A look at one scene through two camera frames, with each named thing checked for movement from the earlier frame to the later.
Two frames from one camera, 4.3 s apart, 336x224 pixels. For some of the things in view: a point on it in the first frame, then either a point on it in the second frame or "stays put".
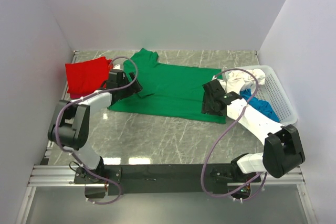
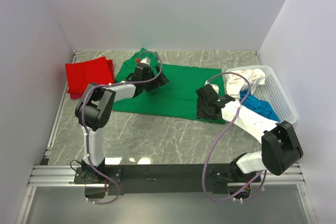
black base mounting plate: (128, 180) stays put
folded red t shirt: (87, 75) stays put
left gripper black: (134, 87) -> (159, 81)
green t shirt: (168, 91) stays put
